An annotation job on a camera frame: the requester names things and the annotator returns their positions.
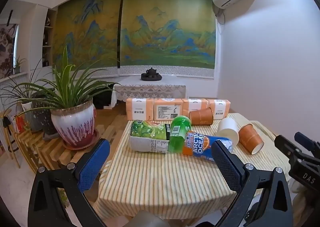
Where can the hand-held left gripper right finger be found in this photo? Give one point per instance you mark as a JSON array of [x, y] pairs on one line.
[[228, 168]]

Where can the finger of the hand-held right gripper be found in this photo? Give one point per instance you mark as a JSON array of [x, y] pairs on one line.
[[286, 144], [305, 140]]

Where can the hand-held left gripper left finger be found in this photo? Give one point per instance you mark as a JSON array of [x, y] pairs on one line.
[[93, 167]]

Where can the orange paper cup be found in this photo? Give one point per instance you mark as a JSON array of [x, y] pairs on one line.
[[250, 139], [201, 116]]

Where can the white paper cup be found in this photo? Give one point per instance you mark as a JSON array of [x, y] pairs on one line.
[[228, 130]]

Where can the orange and blue soda bottle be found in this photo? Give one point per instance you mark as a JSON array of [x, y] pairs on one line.
[[200, 145]]

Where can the wooden slatted plant stand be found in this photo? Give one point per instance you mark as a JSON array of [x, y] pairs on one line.
[[47, 153]]

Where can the plant in white red pot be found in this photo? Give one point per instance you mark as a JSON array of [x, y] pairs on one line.
[[73, 122]]

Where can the green plastic bottle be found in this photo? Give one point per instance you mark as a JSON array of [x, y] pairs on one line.
[[178, 133]]

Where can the orange tissue pack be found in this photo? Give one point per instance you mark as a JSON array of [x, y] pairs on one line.
[[196, 105], [221, 107], [139, 109], [168, 109]]

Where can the green snack packet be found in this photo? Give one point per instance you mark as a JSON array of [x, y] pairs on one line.
[[150, 137]]

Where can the striped tablecloth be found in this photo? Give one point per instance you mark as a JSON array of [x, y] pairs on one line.
[[162, 179]]

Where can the dark bag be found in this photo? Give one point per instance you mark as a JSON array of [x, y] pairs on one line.
[[102, 99]]

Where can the plant in dark speckled pot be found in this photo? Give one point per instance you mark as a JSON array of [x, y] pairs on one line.
[[40, 114]]

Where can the wooden stool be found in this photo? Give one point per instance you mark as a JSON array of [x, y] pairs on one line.
[[8, 142]]

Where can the white lace tablecloth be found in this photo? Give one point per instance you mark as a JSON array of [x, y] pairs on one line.
[[150, 89]]

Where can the dark tea set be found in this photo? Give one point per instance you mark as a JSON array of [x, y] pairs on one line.
[[151, 74]]

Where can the small windowsill plant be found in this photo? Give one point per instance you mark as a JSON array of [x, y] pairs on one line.
[[18, 65]]

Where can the landscape wall painting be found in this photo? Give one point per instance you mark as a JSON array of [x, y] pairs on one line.
[[85, 36], [167, 31]]

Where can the wooden wall shelf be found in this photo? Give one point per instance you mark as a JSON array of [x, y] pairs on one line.
[[47, 36]]

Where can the red leaf wall picture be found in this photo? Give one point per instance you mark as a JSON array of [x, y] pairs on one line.
[[7, 49]]

